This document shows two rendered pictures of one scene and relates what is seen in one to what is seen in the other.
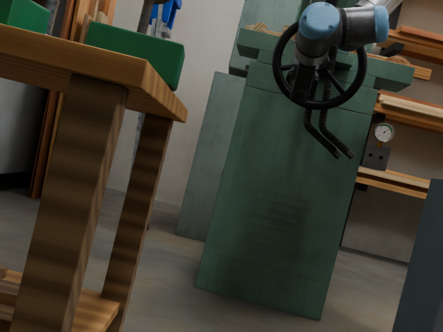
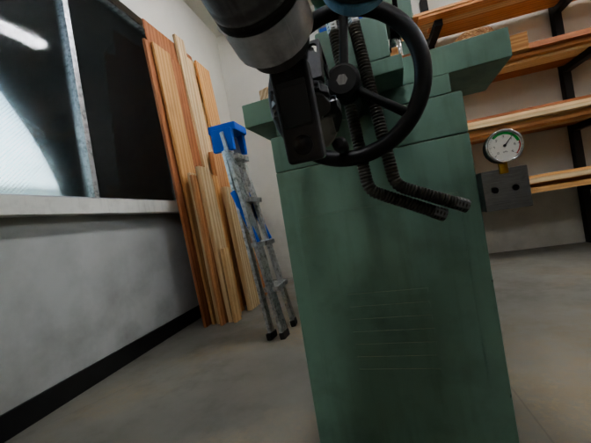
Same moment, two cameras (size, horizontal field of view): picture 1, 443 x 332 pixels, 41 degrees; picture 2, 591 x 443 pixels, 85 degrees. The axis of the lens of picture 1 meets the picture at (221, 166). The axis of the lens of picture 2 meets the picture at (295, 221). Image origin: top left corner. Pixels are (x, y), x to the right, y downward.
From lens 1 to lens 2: 125 cm
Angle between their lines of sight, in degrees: 13
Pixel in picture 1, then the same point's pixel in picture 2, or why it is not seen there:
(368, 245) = (492, 246)
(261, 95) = (301, 177)
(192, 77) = not seen: hidden behind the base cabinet
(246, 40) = (254, 118)
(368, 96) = (450, 105)
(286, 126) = (349, 201)
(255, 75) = (282, 155)
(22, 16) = not seen: outside the picture
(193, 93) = not seen: hidden behind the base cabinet
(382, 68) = (453, 56)
